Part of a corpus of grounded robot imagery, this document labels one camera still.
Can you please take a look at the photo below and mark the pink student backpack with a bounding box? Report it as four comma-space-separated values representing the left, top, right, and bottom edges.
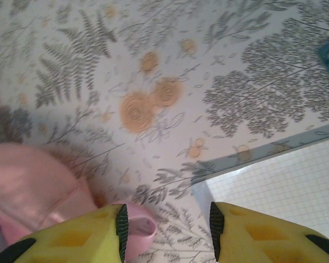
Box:
0, 71, 157, 257

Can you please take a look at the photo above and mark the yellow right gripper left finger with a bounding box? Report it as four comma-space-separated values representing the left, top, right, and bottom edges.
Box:
0, 204, 130, 263

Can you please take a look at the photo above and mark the floral patterned table cover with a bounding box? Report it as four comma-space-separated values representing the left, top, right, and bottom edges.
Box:
0, 0, 329, 263

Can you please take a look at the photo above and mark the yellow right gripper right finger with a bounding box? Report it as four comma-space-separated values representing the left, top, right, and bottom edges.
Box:
209, 202, 329, 263

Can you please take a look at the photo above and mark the white grid pad clear cover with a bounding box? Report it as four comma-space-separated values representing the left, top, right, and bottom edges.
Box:
190, 123, 329, 243

